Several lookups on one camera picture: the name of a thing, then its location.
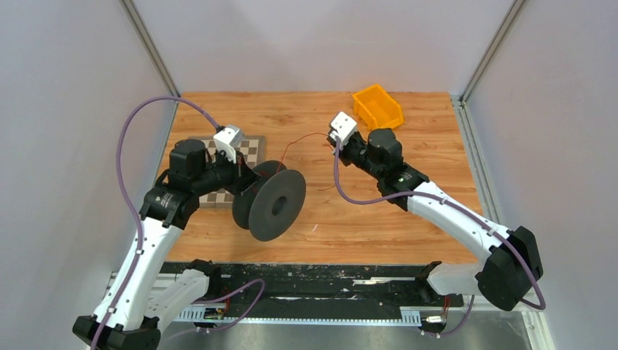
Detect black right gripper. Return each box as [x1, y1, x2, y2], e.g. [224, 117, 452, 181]
[326, 133, 383, 182]

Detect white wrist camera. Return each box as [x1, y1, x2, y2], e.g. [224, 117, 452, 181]
[327, 112, 358, 149]
[213, 125, 244, 164]

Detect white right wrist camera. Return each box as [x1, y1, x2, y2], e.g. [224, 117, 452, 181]
[327, 112, 358, 149]

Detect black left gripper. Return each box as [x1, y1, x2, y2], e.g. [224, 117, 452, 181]
[192, 147, 261, 196]

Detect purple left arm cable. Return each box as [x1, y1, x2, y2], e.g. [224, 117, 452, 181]
[89, 96, 225, 350]

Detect thin red wire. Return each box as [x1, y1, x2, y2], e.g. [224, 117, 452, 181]
[249, 132, 339, 193]

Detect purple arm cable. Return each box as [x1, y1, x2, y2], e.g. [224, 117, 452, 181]
[89, 96, 225, 350]
[333, 140, 547, 311]

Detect grey perforated cable spool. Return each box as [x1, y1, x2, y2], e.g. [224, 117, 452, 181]
[232, 160, 307, 241]

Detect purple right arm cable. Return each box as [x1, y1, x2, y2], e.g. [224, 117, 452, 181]
[333, 140, 547, 311]

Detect wooden chessboard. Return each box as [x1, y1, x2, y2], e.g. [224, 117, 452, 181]
[188, 136, 267, 209]

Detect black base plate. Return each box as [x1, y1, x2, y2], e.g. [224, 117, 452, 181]
[159, 262, 464, 320]

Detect slotted grey cable duct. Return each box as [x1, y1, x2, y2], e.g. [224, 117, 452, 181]
[117, 306, 422, 325]

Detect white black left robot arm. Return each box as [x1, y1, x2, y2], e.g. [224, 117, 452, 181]
[73, 136, 260, 349]

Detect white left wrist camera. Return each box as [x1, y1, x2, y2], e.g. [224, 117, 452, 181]
[213, 125, 244, 164]

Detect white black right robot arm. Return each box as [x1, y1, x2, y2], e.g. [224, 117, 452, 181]
[326, 127, 547, 311]

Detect yellow plastic bin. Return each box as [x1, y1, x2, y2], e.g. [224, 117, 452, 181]
[352, 84, 404, 131]

